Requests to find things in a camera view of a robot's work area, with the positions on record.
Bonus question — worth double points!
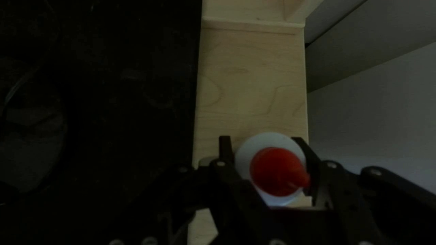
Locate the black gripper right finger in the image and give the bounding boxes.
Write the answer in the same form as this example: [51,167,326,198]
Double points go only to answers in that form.
[294,137,320,197]

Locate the white bottle red cap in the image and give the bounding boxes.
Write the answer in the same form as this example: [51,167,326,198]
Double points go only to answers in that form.
[234,132,310,207]

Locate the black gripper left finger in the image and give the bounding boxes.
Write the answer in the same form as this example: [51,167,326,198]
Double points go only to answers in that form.
[216,136,238,181]

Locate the black desk mat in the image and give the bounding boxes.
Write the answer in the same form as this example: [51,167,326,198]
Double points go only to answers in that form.
[0,0,201,245]

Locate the black silver headphones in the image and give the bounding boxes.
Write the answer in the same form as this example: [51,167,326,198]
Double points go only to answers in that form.
[0,56,68,204]

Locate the wooden shelf unit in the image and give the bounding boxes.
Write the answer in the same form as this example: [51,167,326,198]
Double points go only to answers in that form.
[202,0,324,24]

